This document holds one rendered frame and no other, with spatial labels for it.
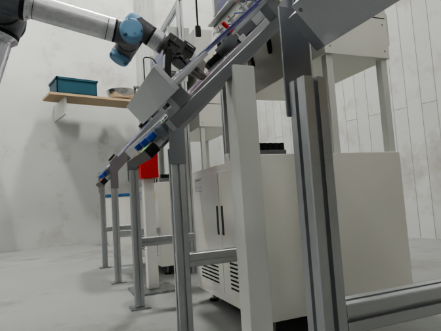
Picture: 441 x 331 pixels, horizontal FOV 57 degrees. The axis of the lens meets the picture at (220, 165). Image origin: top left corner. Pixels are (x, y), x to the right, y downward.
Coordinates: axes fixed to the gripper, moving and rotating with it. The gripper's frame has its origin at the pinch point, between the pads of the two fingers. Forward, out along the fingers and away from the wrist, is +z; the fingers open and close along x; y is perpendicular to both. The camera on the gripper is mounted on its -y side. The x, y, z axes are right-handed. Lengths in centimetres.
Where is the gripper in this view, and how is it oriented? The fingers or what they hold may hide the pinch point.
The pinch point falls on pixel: (203, 79)
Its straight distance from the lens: 159.2
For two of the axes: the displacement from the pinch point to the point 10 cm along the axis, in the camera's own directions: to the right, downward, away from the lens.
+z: 8.1, 5.2, 2.7
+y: 4.5, -8.5, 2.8
